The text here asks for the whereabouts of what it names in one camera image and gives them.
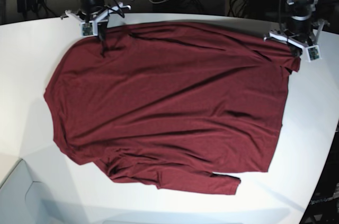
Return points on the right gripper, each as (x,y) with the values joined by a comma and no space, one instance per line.
(99,14)

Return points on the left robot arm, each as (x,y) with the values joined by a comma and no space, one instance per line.
(297,9)

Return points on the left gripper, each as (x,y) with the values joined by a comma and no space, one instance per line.
(299,34)

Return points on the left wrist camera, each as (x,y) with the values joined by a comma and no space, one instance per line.
(313,53)

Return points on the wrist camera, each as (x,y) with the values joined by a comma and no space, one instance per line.
(313,53)
(86,29)

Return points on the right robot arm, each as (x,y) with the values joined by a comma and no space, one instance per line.
(90,3)

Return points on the dark red t-shirt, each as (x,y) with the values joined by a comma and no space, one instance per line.
(178,105)

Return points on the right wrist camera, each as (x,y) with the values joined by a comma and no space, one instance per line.
(86,29)

